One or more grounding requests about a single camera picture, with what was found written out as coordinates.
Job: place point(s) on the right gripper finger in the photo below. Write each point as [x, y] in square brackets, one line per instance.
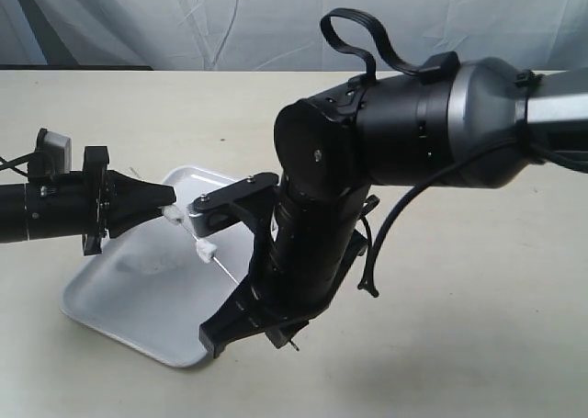
[243, 315]
[282, 335]

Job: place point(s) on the white rectangular plastic tray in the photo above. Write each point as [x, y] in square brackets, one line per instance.
[150, 292]

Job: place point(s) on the wrinkled white backdrop cloth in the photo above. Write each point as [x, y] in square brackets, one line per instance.
[284, 35]

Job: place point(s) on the white foam piece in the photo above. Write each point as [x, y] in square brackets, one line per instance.
[173, 214]
[205, 250]

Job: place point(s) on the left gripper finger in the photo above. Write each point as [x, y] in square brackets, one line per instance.
[122, 220]
[128, 191]

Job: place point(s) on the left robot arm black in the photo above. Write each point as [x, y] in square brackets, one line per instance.
[47, 207]

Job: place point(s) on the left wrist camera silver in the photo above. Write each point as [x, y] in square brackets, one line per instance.
[52, 155]

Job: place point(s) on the thin metal skewer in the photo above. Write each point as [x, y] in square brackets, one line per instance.
[216, 261]

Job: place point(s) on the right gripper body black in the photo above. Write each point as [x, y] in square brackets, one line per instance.
[312, 241]

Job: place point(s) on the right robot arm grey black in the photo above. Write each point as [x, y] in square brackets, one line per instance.
[354, 156]

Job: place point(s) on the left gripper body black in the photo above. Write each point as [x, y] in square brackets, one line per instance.
[97, 183]

